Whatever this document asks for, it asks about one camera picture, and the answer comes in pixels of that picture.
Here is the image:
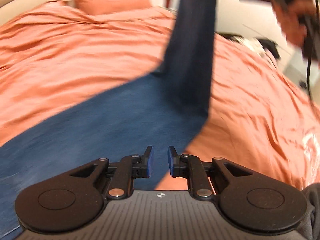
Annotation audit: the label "person right hand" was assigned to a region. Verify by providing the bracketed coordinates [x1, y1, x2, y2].
[271, 0, 316, 48]

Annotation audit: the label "blue denim jeans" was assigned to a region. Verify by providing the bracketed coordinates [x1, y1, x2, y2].
[1, 0, 216, 239]

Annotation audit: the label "dark red cup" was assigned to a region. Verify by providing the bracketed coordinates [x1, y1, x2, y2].
[163, 0, 174, 10]

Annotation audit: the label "orange duvet cover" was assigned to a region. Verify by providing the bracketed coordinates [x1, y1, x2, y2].
[1, 2, 319, 189]

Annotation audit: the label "black cable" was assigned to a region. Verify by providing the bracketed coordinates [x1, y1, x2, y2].
[298, 0, 317, 100]

